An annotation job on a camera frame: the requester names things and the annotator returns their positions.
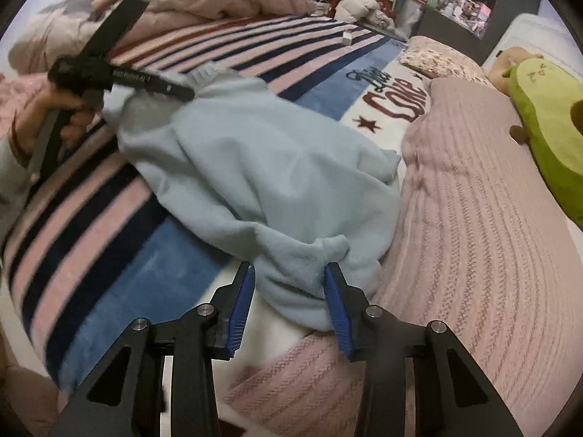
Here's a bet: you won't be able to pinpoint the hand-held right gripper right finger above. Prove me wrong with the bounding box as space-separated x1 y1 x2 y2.
323 261 524 437

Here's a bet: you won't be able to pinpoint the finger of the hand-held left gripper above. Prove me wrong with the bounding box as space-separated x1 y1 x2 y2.
82 0 151 65
108 69 196 102

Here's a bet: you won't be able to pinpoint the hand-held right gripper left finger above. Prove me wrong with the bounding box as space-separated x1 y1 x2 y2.
48 261 257 437

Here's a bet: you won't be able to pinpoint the light blue pants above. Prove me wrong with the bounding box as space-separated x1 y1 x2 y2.
105 64 402 333

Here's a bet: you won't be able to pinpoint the person's left hand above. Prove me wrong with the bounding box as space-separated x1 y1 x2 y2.
13 91 105 155

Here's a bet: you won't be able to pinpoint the pink checked cloth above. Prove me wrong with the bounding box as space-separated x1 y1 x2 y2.
0 74 52 114

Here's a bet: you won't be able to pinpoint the striped plush blanket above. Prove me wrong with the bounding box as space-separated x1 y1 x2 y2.
0 13 433 392

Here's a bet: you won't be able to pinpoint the pile of clothes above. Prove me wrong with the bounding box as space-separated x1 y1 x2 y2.
328 0 402 34

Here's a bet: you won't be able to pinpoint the floral pillow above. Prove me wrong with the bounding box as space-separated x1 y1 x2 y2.
398 35 484 81

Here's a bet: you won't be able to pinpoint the green avocado plush toy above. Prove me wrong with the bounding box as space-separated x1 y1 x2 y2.
508 55 583 228

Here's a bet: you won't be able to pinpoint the brown plush toy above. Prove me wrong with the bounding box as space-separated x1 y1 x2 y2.
487 47 545 96

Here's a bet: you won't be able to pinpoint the dark desk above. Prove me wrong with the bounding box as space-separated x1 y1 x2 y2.
412 0 502 52

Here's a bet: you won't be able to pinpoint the white headboard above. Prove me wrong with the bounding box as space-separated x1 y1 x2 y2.
482 13 583 76

